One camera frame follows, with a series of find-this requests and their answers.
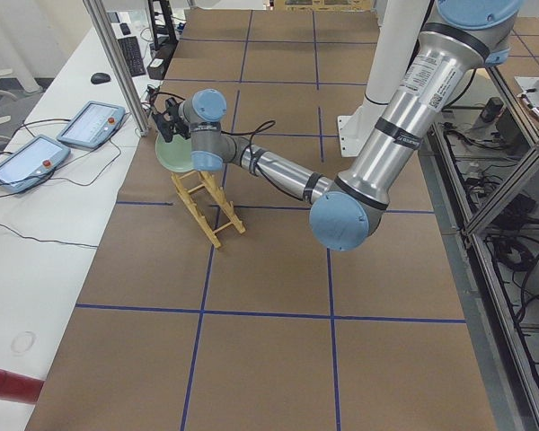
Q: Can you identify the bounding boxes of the pale green plate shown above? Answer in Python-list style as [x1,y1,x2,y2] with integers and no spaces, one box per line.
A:
[155,135,193,172]

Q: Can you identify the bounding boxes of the aluminium frame post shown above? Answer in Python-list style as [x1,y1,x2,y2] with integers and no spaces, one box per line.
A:
[83,0,149,136]

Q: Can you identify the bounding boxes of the black keyboard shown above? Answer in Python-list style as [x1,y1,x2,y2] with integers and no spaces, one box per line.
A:
[117,36,146,76]

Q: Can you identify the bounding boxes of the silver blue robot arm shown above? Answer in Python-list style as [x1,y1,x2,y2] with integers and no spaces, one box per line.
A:
[152,1,521,251]

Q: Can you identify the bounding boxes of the far teach pendant tablet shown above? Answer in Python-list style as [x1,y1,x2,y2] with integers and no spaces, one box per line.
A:
[57,101,126,149]

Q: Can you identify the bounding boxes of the teach pendant tablet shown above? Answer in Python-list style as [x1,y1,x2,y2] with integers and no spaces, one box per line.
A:
[0,135,70,193]
[57,101,126,149]

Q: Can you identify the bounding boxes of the black box on table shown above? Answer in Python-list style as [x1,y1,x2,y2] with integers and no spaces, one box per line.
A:
[146,44,175,80]

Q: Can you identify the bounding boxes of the near teach pendant tablet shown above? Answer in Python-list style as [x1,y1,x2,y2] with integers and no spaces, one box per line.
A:
[0,135,70,193]

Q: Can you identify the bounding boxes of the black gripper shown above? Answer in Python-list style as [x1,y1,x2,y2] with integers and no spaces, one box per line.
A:
[152,99,190,143]

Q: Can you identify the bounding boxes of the black computer mouse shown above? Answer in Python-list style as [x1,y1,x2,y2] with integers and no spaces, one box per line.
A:
[90,72,111,85]

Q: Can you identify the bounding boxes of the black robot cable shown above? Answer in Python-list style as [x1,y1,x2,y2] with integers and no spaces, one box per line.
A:
[146,84,311,201]

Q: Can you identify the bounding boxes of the black pendant cable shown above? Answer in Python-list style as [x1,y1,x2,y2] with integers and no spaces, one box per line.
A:
[0,118,122,250]

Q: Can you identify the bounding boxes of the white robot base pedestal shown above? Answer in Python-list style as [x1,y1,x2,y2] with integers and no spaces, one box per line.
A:
[338,0,433,157]

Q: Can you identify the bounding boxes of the aluminium frame rack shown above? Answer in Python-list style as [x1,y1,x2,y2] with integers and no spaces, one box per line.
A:
[421,54,539,430]

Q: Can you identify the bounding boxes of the white side desk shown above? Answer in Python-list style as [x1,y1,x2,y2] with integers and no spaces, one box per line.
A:
[0,8,190,405]

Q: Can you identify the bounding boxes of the red cylinder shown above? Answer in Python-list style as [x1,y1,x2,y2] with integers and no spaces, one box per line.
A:
[0,369,44,404]

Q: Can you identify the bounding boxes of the wooden dish rack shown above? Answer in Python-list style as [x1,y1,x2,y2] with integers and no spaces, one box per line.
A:
[171,171,246,249]

